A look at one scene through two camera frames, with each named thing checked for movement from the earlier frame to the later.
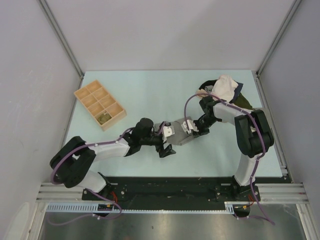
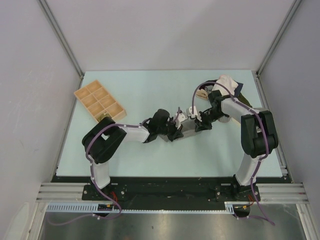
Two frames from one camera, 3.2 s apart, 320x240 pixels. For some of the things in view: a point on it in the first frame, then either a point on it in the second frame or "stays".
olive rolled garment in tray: x=103 y=118 stays
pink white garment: x=224 y=87 stays
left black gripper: x=163 y=152 to x=176 y=133
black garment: x=209 y=82 stays
